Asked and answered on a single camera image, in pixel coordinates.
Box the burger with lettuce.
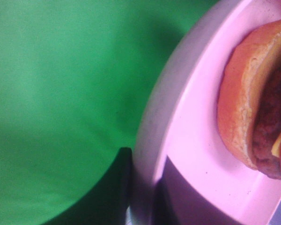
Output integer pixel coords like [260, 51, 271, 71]
[217, 20, 281, 180]

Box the pink round plate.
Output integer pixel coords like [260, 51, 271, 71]
[130, 0, 281, 225]

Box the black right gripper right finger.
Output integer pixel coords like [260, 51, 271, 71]
[152, 158, 225, 225]

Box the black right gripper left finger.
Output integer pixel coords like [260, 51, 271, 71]
[44, 147, 132, 225]

